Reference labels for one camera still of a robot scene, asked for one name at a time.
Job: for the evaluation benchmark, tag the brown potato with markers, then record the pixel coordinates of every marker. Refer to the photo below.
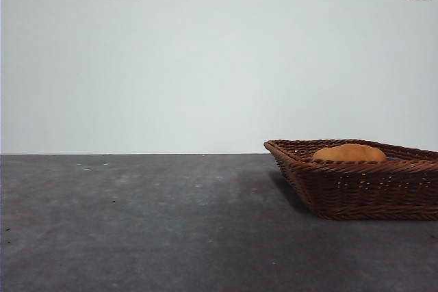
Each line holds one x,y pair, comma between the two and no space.
349,153

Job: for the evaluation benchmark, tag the brown wicker basket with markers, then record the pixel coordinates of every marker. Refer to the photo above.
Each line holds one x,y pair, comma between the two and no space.
359,189

